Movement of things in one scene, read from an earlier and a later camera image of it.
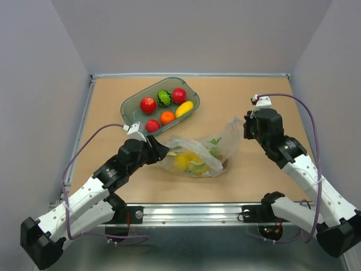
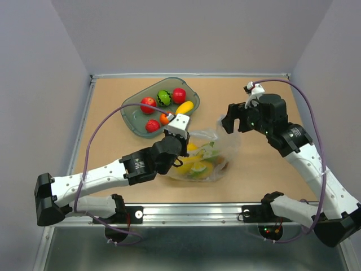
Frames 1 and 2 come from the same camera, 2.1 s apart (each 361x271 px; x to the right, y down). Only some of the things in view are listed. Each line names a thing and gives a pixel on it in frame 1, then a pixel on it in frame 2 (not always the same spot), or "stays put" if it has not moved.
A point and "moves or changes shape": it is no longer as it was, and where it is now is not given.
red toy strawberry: (152, 125) stays put
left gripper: (157, 152) -> (184, 142)
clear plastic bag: (206, 155) moves or changes shape
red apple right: (179, 95) stays put
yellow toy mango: (184, 108) stays put
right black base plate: (258, 214) stays put
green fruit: (198, 169) -> (208, 154)
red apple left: (148, 105) stays put
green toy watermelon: (164, 97) stays put
